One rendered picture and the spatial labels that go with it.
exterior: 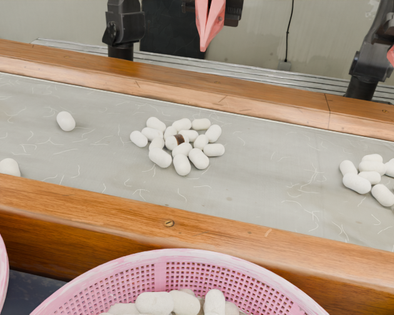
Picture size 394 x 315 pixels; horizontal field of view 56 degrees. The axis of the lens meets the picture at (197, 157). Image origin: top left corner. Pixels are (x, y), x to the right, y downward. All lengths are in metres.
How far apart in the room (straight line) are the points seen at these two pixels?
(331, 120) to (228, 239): 0.38
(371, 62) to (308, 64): 1.73
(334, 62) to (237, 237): 2.37
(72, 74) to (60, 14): 2.03
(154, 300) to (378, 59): 0.75
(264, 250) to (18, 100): 0.48
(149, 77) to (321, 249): 0.46
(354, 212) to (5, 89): 0.58
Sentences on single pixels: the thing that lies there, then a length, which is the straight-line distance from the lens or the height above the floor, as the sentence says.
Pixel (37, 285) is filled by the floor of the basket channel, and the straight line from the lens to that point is 0.46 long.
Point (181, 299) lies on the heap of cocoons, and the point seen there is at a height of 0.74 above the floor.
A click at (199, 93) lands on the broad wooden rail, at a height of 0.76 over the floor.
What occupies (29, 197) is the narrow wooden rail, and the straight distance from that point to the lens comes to 0.42.
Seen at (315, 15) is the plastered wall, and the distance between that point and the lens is 2.58.
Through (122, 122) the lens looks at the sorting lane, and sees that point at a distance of 0.60.
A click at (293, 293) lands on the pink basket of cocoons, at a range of 0.35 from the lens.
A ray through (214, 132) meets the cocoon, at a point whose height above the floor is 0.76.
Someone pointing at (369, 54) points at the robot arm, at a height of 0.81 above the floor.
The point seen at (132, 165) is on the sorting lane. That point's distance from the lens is 0.50.
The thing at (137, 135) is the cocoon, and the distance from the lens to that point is 0.53.
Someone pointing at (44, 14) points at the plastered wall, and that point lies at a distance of 2.81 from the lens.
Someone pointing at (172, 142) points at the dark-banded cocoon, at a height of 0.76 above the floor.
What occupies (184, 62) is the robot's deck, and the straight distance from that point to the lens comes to 1.10.
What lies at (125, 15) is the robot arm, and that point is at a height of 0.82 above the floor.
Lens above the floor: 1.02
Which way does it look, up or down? 33 degrees down
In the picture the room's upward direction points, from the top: 8 degrees clockwise
